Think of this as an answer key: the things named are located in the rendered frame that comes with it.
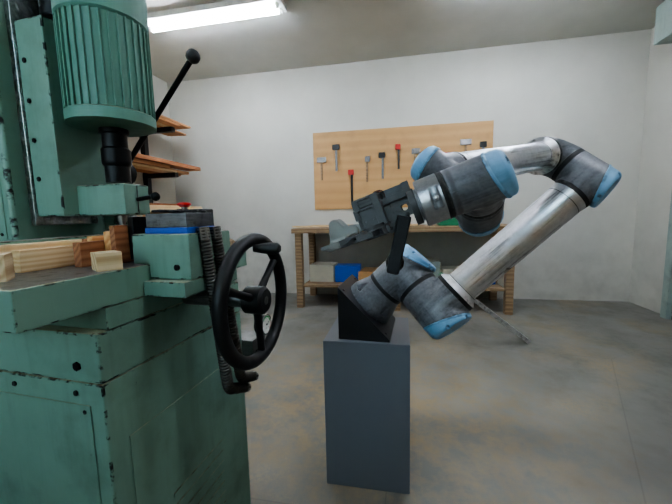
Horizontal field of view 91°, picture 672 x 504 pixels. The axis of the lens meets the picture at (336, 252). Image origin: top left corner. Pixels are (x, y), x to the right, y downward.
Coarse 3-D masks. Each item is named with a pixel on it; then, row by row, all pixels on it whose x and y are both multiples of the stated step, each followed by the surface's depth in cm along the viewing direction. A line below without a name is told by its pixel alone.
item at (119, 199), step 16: (80, 192) 76; (96, 192) 75; (112, 192) 74; (128, 192) 74; (144, 192) 78; (80, 208) 76; (96, 208) 75; (112, 208) 74; (128, 208) 74; (144, 208) 78
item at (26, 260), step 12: (12, 252) 58; (24, 252) 58; (36, 252) 60; (48, 252) 62; (60, 252) 64; (72, 252) 66; (24, 264) 58; (36, 264) 60; (48, 264) 62; (60, 264) 64; (72, 264) 66
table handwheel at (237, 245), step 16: (240, 240) 65; (256, 240) 69; (224, 256) 61; (240, 256) 63; (272, 256) 78; (224, 272) 59; (224, 288) 58; (256, 288) 70; (192, 304) 75; (208, 304) 73; (224, 304) 58; (240, 304) 69; (256, 304) 68; (224, 320) 58; (256, 320) 72; (272, 320) 81; (224, 336) 58; (272, 336) 78; (224, 352) 60; (256, 352) 72; (240, 368) 64
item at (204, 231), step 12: (204, 228) 65; (216, 228) 69; (204, 240) 65; (216, 240) 69; (204, 252) 66; (216, 252) 70; (204, 264) 66; (216, 264) 70; (204, 276) 67; (228, 312) 72; (216, 348) 69; (240, 348) 75; (228, 372) 70; (240, 372) 75; (252, 372) 85; (228, 384) 70; (240, 384) 77
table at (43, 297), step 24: (144, 264) 65; (240, 264) 98; (0, 288) 45; (24, 288) 45; (48, 288) 48; (72, 288) 51; (96, 288) 55; (120, 288) 59; (144, 288) 64; (168, 288) 62; (192, 288) 64; (0, 312) 44; (24, 312) 45; (48, 312) 48; (72, 312) 51
